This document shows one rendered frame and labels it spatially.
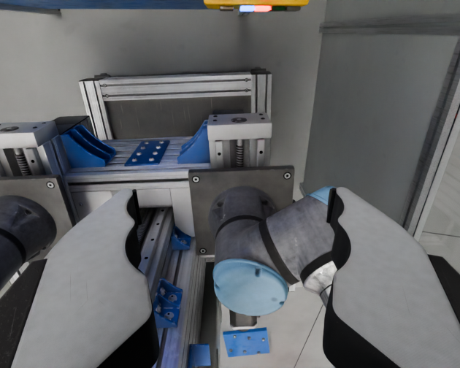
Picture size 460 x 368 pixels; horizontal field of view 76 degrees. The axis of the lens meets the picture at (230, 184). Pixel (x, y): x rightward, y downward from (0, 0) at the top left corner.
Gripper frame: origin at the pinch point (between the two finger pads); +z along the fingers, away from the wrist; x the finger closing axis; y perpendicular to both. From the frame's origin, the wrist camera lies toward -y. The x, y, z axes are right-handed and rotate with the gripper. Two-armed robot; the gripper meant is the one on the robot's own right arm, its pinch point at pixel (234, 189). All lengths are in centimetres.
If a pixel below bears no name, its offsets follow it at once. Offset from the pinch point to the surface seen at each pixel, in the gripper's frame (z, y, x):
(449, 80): 51, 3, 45
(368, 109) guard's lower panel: 83, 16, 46
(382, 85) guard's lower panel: 77, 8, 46
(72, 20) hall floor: 148, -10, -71
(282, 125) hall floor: 148, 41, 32
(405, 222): 50, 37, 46
